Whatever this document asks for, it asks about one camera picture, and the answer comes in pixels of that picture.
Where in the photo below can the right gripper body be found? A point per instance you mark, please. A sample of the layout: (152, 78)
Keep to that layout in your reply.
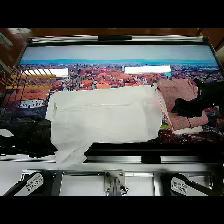
(188, 107)

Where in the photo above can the white T-shirt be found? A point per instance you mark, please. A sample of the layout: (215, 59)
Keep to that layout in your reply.
(103, 115)

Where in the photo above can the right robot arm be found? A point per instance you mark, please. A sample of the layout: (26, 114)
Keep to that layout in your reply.
(213, 95)

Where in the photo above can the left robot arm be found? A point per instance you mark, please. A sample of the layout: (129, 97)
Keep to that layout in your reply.
(25, 185)

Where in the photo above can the pink garment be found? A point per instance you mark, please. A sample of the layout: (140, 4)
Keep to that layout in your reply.
(176, 91)

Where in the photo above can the silver frame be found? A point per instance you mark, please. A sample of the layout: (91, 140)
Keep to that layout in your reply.
(133, 166)

